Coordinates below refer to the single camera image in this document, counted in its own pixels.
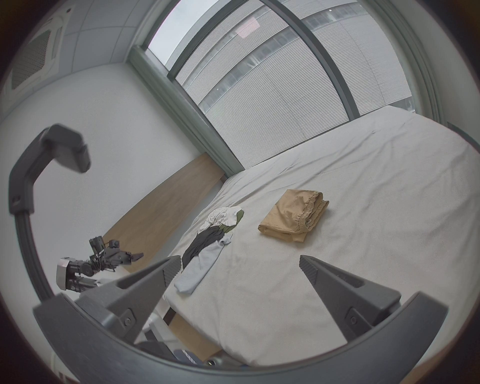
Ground green garment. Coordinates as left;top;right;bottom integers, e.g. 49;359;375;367
219;210;245;230

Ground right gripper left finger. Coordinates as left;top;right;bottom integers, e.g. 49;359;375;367
80;256;183;344

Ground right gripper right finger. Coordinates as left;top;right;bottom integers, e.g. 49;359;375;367
299;255;402;340

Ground bed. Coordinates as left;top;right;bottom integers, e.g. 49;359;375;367
100;105;480;376

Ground window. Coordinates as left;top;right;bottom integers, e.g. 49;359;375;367
146;0;419;175

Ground grey-green curtain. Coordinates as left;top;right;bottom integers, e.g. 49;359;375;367
127;44;246;177
369;0;452;126

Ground cream white garment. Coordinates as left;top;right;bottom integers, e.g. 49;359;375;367
207;205;242;227

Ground black garment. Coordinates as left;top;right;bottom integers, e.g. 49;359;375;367
182;226;227;271

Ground tan shorts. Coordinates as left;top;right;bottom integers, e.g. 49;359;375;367
258;188;330;244

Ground white ceiling air conditioner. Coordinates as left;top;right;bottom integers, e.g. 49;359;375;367
7;5;77;92

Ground pale grey garment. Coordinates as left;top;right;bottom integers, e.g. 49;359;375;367
174;235;233;294

